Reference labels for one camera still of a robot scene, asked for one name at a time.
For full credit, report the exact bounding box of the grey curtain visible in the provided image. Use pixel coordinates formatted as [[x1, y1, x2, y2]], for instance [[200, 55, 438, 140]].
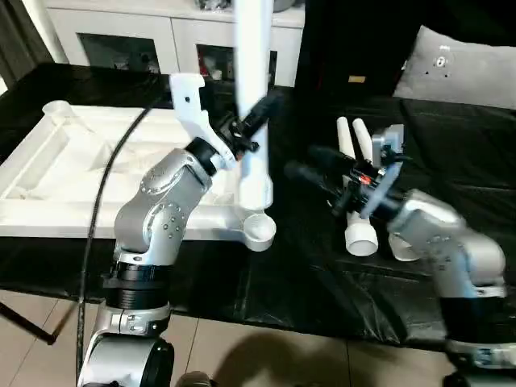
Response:
[[0, 0, 65, 85]]

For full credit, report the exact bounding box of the grey cushion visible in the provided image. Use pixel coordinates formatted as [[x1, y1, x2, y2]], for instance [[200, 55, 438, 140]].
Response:
[[395, 24, 516, 106]]

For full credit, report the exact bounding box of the black metal frame bar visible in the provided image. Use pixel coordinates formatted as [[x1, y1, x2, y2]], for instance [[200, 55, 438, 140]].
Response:
[[0, 302, 59, 346]]

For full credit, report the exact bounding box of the black sofa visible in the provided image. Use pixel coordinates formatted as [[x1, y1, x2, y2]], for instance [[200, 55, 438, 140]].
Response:
[[294, 0, 516, 102]]

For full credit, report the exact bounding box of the black work mat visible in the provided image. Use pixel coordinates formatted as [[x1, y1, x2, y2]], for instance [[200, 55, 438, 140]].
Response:
[[0, 63, 516, 347]]

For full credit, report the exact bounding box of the white glass-door cabinet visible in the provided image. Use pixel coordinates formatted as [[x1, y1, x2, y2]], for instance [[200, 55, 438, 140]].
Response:
[[44, 0, 306, 88]]

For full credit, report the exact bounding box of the dark cabled device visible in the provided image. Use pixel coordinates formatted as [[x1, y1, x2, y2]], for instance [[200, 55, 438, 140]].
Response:
[[198, 0, 303, 12]]

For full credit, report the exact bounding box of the white plastic table top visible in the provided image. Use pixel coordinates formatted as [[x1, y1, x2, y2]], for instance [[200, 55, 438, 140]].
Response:
[[0, 101, 277, 252]]

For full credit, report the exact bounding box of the white plastic table leg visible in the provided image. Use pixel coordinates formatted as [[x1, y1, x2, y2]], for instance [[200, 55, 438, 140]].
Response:
[[352, 119, 420, 263], [234, 0, 275, 212], [335, 117, 380, 257]]

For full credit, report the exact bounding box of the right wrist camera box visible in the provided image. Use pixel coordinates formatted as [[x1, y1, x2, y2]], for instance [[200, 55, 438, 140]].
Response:
[[367, 125, 406, 218]]

